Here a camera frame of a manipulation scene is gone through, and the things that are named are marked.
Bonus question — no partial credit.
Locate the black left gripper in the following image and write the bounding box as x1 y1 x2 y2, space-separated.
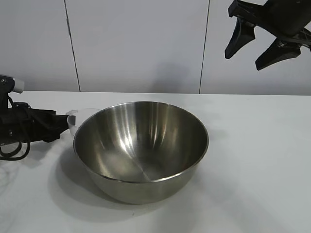
0 101 69 147

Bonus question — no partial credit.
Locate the stainless steel mixing bowl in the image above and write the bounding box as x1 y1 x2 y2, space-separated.
73 101 210 205

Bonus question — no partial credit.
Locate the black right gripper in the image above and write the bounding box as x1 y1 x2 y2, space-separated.
224 0 311 72

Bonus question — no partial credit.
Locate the clear plastic measuring cup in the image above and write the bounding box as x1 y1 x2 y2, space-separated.
65 108 101 136

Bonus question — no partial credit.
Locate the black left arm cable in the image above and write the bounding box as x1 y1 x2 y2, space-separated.
0 96 32 161

